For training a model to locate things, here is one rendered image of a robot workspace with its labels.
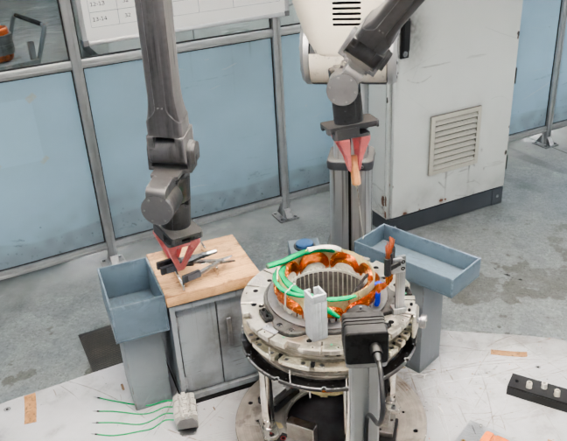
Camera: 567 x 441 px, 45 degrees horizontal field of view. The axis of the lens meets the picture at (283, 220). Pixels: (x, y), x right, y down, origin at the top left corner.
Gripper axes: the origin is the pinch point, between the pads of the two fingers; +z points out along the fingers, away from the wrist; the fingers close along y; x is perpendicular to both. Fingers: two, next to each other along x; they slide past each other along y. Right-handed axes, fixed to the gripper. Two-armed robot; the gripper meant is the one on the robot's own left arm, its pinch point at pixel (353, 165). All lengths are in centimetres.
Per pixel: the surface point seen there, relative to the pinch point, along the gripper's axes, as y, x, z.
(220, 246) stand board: -28.1, 14.7, 17.0
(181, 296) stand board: -38.2, -1.9, 18.8
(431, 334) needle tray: 13.4, -0.2, 42.1
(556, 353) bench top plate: 42, -3, 53
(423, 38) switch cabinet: 91, 191, 7
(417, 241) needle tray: 14.3, 6.6, 22.3
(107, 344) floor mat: -79, 144, 104
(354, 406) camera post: -21, -67, 4
